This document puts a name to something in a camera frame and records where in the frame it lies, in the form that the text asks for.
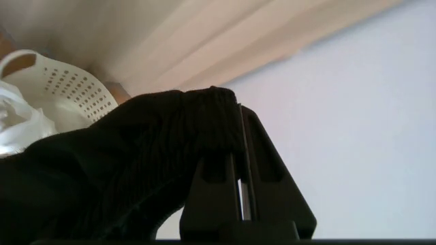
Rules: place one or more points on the beige curtain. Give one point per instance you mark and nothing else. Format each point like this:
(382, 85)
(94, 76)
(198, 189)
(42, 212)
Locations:
(204, 41)

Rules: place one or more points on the white garment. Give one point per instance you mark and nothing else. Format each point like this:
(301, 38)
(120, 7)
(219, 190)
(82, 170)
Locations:
(20, 126)

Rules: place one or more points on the black shorts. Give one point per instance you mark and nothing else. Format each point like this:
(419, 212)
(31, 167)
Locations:
(102, 170)

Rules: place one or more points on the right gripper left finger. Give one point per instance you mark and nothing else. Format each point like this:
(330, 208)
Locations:
(211, 200)

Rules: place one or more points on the white laundry basket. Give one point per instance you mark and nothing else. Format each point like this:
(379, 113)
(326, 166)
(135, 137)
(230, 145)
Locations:
(68, 88)

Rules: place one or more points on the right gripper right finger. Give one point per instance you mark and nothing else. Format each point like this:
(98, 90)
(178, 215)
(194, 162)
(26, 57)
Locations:
(282, 207)

